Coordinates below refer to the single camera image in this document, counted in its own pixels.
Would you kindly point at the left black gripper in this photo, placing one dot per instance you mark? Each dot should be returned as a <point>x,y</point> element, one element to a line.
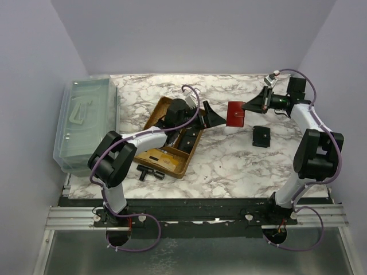
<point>205,115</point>

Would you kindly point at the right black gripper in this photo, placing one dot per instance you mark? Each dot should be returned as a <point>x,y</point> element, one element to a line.
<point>265,100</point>

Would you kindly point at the red card holder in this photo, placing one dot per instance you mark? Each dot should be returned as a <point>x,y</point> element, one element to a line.
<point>235,114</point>

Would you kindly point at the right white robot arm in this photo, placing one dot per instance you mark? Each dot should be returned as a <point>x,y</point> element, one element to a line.
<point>317,160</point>

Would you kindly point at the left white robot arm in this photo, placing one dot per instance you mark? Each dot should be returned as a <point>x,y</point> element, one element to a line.
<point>111,161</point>

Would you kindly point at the black card holder in tray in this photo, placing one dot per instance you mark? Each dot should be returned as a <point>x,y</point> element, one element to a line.
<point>188,140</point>

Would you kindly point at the gold cards in tray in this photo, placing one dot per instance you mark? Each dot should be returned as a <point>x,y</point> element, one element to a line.
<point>159,158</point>

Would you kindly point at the woven wicker organizer tray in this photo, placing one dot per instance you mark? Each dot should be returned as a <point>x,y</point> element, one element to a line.
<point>183,158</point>

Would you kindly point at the black T-shaped tool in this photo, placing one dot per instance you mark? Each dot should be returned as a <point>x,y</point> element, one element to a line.
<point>149,171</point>

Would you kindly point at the clear plastic storage box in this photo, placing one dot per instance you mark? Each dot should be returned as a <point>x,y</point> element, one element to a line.
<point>89,109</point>

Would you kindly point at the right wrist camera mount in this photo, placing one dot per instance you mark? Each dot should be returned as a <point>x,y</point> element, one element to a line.
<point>271,79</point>

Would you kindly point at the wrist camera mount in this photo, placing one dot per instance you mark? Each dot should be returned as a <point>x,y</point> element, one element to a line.
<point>190,97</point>
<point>271,79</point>

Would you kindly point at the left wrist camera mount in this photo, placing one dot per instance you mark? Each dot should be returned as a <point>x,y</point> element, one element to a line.
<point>190,97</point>

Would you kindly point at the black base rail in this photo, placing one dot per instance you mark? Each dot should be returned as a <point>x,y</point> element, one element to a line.
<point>207,218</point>

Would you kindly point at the aluminium frame rail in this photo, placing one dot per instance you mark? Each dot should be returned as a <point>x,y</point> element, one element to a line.
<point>71,218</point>

